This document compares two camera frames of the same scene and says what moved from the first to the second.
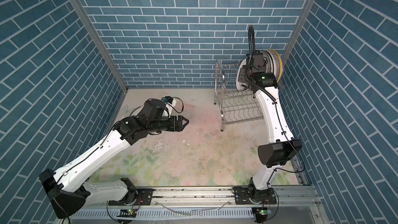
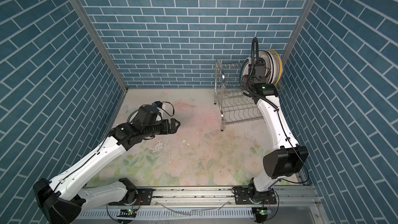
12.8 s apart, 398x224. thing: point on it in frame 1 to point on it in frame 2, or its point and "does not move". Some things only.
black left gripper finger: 181,117 to 173,121
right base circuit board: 261,214 does not move
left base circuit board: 129,213 does not move
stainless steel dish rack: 236,106 does not move
